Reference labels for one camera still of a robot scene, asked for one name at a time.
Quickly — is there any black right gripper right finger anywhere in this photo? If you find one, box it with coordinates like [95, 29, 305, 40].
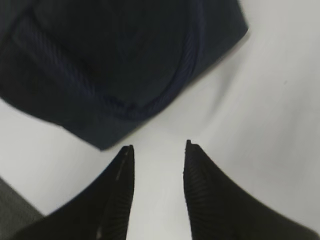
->
[183, 140, 320, 240]

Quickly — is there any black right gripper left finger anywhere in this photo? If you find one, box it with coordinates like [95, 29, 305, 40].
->
[11, 145, 135, 240]

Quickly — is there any dark blue lunch bag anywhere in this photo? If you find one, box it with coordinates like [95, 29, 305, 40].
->
[0, 0, 248, 150]

